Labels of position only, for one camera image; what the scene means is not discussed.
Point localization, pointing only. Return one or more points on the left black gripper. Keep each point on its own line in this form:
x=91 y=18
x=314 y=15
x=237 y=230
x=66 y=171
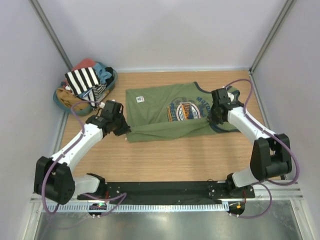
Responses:
x=124 y=130

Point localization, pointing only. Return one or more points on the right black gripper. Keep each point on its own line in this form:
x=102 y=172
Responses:
x=212 y=119

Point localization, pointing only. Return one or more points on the green motorcycle tank top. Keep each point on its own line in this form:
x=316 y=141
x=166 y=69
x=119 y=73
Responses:
x=170 y=112

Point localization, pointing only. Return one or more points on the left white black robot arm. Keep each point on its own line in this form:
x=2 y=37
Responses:
x=54 y=178

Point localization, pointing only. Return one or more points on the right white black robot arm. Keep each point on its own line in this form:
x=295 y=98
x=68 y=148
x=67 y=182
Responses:
x=271 y=155

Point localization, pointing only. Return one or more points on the teal laundry basket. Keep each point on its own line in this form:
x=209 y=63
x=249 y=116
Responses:
x=94 y=96

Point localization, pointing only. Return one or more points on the teal blue garment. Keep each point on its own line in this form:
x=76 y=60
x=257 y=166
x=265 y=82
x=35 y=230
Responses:
x=105 y=73

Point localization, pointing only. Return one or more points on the black white striped top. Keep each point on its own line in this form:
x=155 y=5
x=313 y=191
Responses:
x=81 y=80

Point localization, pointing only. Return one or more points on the mustard yellow garment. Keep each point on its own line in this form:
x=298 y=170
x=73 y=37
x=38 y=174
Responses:
x=67 y=99

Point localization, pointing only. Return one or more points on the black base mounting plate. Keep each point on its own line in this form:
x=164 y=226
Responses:
x=167 y=193

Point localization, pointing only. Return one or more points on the red garment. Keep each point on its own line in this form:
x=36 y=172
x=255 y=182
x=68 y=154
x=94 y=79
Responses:
x=85 y=63

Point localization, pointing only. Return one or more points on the perforated white cable duct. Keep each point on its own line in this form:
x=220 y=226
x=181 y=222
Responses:
x=100 y=207

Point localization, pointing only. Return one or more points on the aluminium front rail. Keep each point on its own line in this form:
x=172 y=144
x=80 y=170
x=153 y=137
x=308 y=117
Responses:
x=141 y=193

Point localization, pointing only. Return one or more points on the right aluminium corner post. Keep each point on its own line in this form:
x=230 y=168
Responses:
x=280 y=19

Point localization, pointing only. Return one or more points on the aluminium corner post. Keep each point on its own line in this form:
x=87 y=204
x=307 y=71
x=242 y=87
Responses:
x=51 y=32
x=280 y=19

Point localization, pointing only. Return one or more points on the left aluminium corner post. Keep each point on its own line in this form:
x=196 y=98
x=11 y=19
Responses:
x=51 y=32

